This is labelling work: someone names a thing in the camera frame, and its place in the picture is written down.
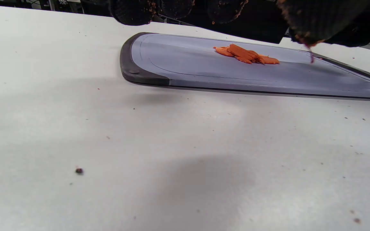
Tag blue grey cutting board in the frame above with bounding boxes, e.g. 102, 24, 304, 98
120, 32, 370, 102

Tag heap of chopped orange plasticine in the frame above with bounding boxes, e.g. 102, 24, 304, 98
213, 44, 280, 65

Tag person's left hand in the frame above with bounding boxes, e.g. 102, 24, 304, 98
108, 0, 370, 47

